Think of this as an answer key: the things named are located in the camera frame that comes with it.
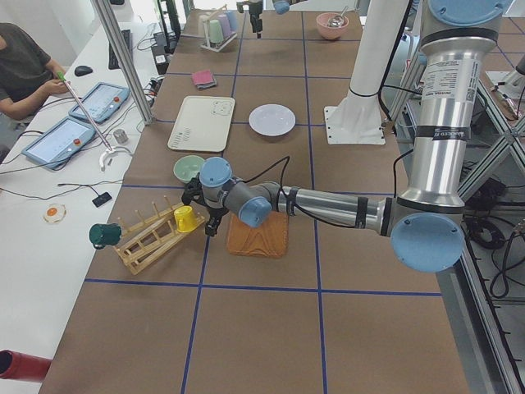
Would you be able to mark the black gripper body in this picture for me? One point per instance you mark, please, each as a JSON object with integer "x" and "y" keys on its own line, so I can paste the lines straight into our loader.
{"x": 215, "y": 213}
{"x": 255, "y": 16}

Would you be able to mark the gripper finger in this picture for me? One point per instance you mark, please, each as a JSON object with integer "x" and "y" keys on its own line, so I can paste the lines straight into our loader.
{"x": 210, "y": 229}
{"x": 253, "y": 22}
{"x": 259, "y": 28}
{"x": 215, "y": 223}

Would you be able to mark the cream bear tray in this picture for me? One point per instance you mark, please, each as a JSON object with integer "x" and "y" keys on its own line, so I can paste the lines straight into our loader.
{"x": 202, "y": 124}

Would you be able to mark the blue pastel cup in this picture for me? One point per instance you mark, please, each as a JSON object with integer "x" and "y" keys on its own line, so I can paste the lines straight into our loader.
{"x": 232, "y": 18}

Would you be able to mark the yellow mug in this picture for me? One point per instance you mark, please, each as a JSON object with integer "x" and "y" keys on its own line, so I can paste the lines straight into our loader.
{"x": 186, "y": 219}

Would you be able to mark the green bowl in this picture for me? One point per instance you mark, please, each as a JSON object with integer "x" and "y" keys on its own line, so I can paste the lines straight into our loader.
{"x": 188, "y": 167}

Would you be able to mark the purple pastel cup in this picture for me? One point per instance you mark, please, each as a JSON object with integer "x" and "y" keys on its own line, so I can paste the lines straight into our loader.
{"x": 225, "y": 25}

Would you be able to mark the green pastel cup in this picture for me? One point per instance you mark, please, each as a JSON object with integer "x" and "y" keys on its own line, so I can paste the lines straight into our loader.
{"x": 215, "y": 34}

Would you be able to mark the white cup rack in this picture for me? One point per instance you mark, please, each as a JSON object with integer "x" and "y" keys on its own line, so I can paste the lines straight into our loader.
{"x": 204, "y": 33}

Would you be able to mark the wooden cutting board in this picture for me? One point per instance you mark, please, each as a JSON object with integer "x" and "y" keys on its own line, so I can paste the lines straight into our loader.
{"x": 269, "y": 240}

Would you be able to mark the grey cloth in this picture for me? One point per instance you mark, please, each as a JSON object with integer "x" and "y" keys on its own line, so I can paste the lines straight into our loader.
{"x": 206, "y": 86}

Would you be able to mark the pink bowl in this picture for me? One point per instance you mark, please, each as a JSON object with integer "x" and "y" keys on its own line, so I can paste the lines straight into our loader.
{"x": 328, "y": 32}

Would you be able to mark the wooden dish rack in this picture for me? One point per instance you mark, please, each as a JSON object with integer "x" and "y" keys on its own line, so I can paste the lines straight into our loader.
{"x": 150, "y": 238}

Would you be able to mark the pink cloth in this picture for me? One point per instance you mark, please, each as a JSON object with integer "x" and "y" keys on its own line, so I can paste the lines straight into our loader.
{"x": 202, "y": 78}

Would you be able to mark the metal scoop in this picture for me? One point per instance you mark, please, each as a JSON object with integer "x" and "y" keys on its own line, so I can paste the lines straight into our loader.
{"x": 339, "y": 19}

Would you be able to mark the white round plate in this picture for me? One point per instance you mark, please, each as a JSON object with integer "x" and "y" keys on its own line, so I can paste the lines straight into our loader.
{"x": 272, "y": 120}

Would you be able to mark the small black device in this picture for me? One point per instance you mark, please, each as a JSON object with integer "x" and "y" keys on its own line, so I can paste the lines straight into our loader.
{"x": 100, "y": 200}

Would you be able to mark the small metal cylinder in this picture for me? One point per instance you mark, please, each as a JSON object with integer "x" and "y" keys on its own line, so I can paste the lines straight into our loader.
{"x": 120, "y": 136}

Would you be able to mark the dark green cup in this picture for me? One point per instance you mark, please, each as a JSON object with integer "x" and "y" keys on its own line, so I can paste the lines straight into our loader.
{"x": 102, "y": 235}

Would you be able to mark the upper teach pendant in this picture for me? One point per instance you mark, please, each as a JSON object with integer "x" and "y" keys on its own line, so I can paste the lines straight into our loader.
{"x": 104, "y": 99}

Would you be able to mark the teach pendant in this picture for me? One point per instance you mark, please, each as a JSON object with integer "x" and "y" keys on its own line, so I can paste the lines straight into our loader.
{"x": 104, "y": 99}
{"x": 59, "y": 143}

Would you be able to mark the fried egg toy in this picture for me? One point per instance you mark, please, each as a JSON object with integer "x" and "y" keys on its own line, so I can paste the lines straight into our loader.
{"x": 54, "y": 213}

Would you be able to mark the lower teach pendant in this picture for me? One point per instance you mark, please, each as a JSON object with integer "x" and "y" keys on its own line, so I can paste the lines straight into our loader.
{"x": 59, "y": 143}

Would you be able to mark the black computer mouse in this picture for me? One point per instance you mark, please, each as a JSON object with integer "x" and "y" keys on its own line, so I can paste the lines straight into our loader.
{"x": 83, "y": 70}

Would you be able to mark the long metal rod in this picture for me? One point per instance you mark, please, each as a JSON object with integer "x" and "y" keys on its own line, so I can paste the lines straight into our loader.
{"x": 110, "y": 150}

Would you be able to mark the seated person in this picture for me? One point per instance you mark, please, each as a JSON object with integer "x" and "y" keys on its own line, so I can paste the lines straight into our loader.
{"x": 29, "y": 76}

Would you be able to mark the red cylinder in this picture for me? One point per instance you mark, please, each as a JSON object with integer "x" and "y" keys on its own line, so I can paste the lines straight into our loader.
{"x": 23, "y": 367}

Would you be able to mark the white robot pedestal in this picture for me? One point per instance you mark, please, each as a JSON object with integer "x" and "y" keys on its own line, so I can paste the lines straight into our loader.
{"x": 357, "y": 118}

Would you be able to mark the aluminium frame post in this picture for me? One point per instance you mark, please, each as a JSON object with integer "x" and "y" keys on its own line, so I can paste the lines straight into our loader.
{"x": 115, "y": 38}

